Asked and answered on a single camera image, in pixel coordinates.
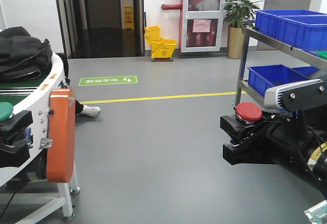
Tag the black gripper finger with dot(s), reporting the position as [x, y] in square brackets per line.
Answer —
[13, 126]

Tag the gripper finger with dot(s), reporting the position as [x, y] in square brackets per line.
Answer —
[14, 155]

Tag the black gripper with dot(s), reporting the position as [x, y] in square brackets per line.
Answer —
[296, 142]

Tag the green push button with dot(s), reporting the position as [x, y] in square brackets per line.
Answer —
[6, 111]

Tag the red push button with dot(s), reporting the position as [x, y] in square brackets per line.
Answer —
[248, 112]

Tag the orange white round conveyor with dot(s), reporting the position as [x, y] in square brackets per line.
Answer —
[48, 178]

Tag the black bag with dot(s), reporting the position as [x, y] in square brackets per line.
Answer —
[23, 57]

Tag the yellow mop bucket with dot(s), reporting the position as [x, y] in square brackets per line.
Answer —
[162, 49]

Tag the potted green plant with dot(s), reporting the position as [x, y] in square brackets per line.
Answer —
[236, 12]

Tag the red fire cabinet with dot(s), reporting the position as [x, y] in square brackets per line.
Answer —
[200, 25]

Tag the yellow wet floor sign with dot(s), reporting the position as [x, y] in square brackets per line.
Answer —
[128, 22]

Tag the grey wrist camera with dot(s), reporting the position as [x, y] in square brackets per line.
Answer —
[301, 95]

